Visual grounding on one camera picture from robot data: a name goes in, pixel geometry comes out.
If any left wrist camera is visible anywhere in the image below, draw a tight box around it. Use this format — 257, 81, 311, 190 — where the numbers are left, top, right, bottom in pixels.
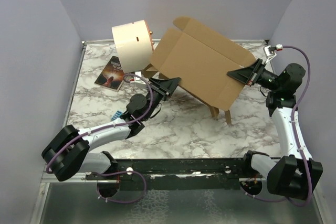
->
131, 71, 150, 89

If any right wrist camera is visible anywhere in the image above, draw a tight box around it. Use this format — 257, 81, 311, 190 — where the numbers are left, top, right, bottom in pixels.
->
263, 44, 283, 65

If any dark paperback book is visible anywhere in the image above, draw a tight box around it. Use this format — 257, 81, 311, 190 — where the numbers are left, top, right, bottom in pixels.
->
95, 56, 124, 92

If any cream cylindrical container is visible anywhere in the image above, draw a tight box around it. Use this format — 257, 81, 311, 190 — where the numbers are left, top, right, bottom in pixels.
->
111, 20, 154, 73

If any brown cardboard box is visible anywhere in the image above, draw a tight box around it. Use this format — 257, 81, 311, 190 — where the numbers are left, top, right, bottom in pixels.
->
142, 16, 256, 124

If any small blue rack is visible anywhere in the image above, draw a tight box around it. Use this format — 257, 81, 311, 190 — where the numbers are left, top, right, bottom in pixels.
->
111, 110, 123, 121

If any aluminium table frame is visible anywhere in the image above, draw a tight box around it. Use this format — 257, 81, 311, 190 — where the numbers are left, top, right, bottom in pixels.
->
32, 39, 334, 223

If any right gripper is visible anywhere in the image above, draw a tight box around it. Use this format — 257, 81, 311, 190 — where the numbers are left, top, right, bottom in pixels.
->
227, 59, 281, 91

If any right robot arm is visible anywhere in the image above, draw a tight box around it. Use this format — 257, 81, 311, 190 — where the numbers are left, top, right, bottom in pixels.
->
227, 59, 323, 200

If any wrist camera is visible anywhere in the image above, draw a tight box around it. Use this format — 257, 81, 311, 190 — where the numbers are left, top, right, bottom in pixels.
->
131, 71, 150, 89
263, 44, 283, 65

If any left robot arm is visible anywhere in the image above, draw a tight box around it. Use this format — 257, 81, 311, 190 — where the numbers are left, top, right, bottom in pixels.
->
41, 78, 181, 182

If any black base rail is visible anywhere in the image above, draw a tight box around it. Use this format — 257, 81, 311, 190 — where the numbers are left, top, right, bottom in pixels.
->
86, 158, 274, 192

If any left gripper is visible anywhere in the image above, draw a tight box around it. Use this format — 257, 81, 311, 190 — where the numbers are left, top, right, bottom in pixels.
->
143, 77, 181, 121

